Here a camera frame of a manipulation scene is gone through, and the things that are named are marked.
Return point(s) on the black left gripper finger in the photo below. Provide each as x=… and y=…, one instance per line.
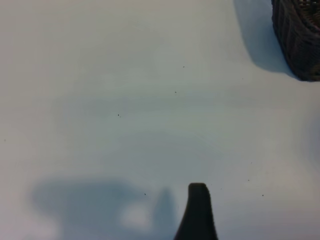
x=198, y=215

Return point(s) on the dark brown wicker basket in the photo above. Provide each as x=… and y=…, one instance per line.
x=300, y=45

